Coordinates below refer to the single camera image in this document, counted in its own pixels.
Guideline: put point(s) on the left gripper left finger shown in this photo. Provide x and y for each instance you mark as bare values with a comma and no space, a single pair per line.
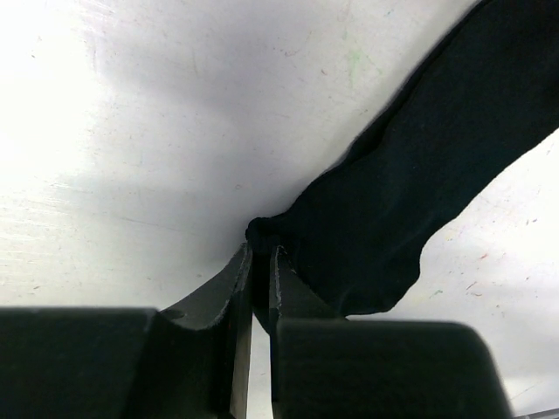
214,345

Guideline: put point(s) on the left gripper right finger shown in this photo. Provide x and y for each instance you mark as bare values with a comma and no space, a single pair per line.
307,357

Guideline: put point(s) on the black sock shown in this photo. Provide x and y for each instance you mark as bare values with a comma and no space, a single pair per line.
485,96

